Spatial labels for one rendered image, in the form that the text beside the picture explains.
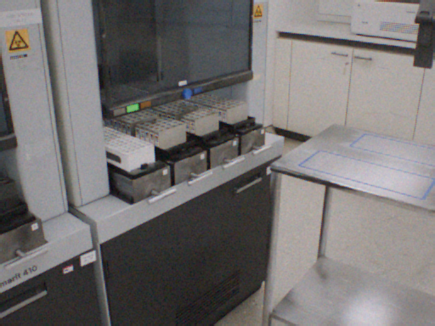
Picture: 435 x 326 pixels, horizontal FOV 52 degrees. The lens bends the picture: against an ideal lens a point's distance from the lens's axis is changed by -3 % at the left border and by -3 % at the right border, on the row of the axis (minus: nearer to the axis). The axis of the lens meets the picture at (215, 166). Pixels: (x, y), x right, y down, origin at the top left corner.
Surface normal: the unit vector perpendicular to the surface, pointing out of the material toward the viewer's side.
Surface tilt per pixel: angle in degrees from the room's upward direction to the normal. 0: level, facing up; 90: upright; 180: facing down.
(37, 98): 90
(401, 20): 90
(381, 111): 90
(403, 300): 0
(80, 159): 90
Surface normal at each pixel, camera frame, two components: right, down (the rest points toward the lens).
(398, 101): -0.67, 0.30
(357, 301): 0.00, -0.91
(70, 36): 0.74, 0.27
